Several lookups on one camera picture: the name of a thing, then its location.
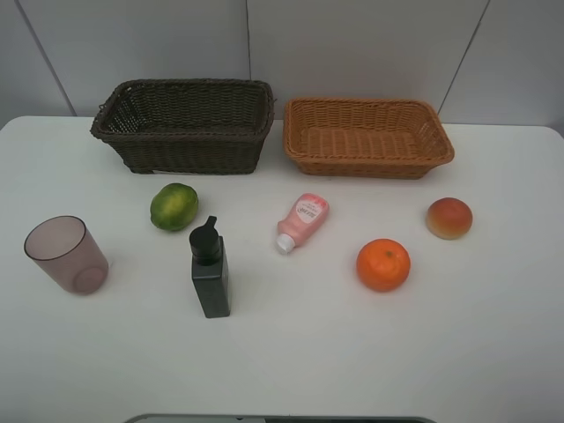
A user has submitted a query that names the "pink squeeze bottle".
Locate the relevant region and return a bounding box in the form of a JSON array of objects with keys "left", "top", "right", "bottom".
[{"left": 276, "top": 193, "right": 330, "bottom": 255}]

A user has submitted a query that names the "red yellow peach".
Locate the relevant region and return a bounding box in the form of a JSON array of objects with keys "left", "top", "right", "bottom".
[{"left": 426, "top": 197, "right": 473, "bottom": 240}]

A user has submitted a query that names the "dark brown wicker basket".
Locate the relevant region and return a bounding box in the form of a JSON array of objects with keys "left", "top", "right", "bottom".
[{"left": 91, "top": 78, "right": 274, "bottom": 174}]

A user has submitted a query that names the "light orange wicker basket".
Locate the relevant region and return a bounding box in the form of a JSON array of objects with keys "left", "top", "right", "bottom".
[{"left": 283, "top": 97, "right": 455, "bottom": 179}]

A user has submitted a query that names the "green lime fruit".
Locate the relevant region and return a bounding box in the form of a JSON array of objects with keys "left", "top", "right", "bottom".
[{"left": 150, "top": 182, "right": 199, "bottom": 232}]

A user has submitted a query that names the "dark green pump bottle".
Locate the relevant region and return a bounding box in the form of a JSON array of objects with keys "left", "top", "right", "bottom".
[{"left": 189, "top": 216, "right": 231, "bottom": 319}]

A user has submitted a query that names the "translucent purple plastic cup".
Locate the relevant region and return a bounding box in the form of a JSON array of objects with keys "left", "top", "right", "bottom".
[{"left": 24, "top": 215, "right": 109, "bottom": 295}]

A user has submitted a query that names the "orange tangerine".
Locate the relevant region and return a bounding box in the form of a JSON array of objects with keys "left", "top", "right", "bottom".
[{"left": 356, "top": 239, "right": 411, "bottom": 293}]

